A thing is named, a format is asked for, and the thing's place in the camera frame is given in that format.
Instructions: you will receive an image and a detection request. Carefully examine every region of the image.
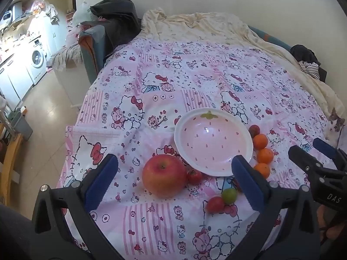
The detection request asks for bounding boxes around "orange mandarin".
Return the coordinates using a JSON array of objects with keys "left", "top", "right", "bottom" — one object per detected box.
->
[
  {"left": 253, "top": 134, "right": 268, "bottom": 150},
  {"left": 253, "top": 162, "right": 270, "bottom": 179},
  {"left": 256, "top": 148, "right": 274, "bottom": 164}
]

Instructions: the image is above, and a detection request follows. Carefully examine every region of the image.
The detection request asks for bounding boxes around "dark red strawberry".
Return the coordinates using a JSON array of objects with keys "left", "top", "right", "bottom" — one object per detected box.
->
[{"left": 249, "top": 124, "right": 260, "bottom": 138}]

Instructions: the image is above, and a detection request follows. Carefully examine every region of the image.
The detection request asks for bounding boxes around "green plum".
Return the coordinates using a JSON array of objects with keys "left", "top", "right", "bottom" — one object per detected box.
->
[{"left": 221, "top": 188, "right": 238, "bottom": 205}]

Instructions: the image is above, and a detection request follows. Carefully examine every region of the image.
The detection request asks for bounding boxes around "red cherry tomato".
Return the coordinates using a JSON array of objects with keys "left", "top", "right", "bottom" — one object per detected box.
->
[
  {"left": 206, "top": 196, "right": 225, "bottom": 214},
  {"left": 187, "top": 169, "right": 203, "bottom": 185}
]

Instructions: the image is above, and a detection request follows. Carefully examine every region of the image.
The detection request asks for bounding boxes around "large red apple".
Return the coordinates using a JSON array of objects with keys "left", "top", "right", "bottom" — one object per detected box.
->
[{"left": 142, "top": 154, "right": 187, "bottom": 198}]

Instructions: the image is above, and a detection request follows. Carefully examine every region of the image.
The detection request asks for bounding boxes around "wooden chair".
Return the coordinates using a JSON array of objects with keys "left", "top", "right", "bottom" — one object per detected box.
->
[{"left": 1, "top": 133, "right": 23, "bottom": 205}]

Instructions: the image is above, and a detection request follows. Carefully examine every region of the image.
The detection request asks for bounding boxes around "black striped clothes pile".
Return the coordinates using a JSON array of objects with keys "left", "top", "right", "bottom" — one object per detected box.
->
[{"left": 290, "top": 45, "right": 327, "bottom": 82}]

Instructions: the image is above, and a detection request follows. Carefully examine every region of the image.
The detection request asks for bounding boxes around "pink strawberry pattern plate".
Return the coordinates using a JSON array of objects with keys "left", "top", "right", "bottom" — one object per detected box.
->
[{"left": 173, "top": 107, "right": 254, "bottom": 177}]

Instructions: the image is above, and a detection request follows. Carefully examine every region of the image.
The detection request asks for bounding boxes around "white cabinet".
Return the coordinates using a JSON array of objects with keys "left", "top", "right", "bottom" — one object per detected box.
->
[{"left": 54, "top": 60, "right": 91, "bottom": 110}]

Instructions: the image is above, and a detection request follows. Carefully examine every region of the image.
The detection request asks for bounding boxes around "pink Hello Kitty bedsheet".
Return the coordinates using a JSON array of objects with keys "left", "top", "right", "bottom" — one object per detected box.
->
[{"left": 59, "top": 38, "right": 328, "bottom": 259}]

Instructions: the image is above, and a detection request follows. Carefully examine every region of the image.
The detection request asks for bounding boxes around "white washing machine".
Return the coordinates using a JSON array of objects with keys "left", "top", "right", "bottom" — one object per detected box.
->
[{"left": 27, "top": 35, "right": 47, "bottom": 85}]

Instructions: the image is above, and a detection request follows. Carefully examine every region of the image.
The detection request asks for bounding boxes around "black bag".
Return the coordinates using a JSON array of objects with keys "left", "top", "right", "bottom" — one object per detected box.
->
[{"left": 81, "top": 0, "right": 141, "bottom": 56}]

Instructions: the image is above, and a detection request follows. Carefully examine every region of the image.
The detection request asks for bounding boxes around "teal orange bed frame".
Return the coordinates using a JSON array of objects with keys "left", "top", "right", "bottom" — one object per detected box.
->
[{"left": 78, "top": 25, "right": 106, "bottom": 84}]

